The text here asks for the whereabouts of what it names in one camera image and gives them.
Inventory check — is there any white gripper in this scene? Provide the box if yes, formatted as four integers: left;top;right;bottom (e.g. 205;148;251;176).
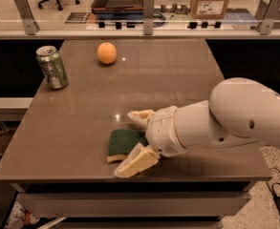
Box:
114;106;186;178

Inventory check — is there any green and yellow sponge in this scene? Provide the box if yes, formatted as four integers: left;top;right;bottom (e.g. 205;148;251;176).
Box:
107;129;148;163

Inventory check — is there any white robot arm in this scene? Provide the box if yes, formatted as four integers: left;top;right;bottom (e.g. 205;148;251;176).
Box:
114;77;280;178

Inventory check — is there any orange fruit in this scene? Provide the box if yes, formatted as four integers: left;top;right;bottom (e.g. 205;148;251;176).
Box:
97;42;117;64

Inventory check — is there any green soda can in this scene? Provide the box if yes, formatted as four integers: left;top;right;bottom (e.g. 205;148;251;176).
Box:
36;46;69;90

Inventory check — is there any cardboard box with label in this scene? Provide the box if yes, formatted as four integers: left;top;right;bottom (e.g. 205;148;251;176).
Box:
190;0;229;19

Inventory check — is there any middle metal railing post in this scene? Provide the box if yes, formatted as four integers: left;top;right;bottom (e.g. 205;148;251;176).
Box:
143;0;155;35

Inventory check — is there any metal railing post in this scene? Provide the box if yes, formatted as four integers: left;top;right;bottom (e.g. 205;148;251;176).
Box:
143;0;155;35
255;0;280;35
14;0;39;35

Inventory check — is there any left metal railing post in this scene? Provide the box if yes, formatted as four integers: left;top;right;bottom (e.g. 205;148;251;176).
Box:
14;0;39;35

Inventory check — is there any right metal railing post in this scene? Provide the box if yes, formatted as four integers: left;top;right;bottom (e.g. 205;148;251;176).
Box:
255;0;280;35

